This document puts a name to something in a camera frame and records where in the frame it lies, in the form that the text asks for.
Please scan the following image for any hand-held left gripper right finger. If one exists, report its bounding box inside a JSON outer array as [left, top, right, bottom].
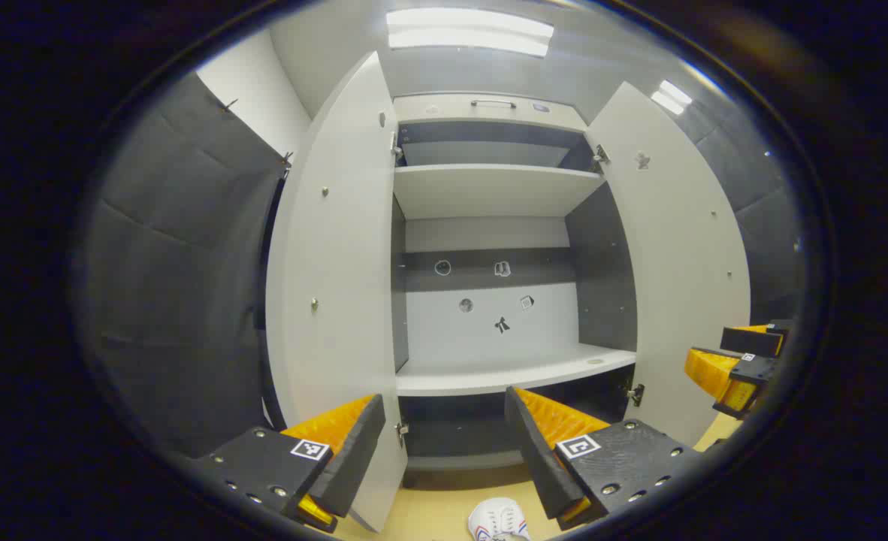
[[504, 385, 704, 530]]

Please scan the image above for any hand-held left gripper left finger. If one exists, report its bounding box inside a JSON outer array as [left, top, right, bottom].
[[189, 392, 387, 534]]

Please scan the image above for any white canvas shoe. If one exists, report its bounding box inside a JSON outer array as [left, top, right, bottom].
[[468, 497, 529, 541]]

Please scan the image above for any white shoe cabinet door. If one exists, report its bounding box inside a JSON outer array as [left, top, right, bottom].
[[585, 81, 751, 448], [266, 51, 409, 533]]

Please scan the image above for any white shoe cabinet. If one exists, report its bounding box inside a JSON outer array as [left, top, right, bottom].
[[391, 92, 638, 493]]

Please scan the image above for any black backdrop cloth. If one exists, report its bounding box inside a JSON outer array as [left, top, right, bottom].
[[681, 68, 809, 325], [83, 71, 291, 458]]

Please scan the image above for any small ceiling light panel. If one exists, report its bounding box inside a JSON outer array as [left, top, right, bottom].
[[651, 79, 693, 116]]

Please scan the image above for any large ceiling light panel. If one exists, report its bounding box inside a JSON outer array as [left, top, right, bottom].
[[385, 8, 555, 59]]

